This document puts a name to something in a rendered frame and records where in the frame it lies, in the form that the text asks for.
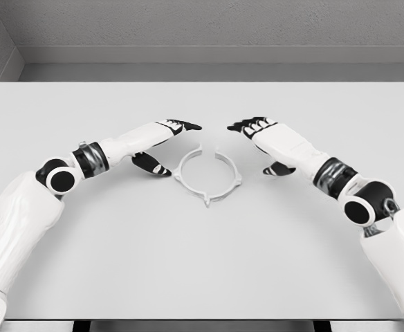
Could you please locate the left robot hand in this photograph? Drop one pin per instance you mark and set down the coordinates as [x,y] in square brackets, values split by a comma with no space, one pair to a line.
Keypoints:
[153,133]

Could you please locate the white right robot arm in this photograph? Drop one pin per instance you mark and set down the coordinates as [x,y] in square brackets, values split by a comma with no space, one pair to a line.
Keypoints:
[392,249]

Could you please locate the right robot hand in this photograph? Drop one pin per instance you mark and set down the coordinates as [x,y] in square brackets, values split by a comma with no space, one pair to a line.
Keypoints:
[281,141]

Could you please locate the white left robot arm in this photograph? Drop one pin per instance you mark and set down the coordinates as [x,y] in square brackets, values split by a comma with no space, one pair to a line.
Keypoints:
[18,221]

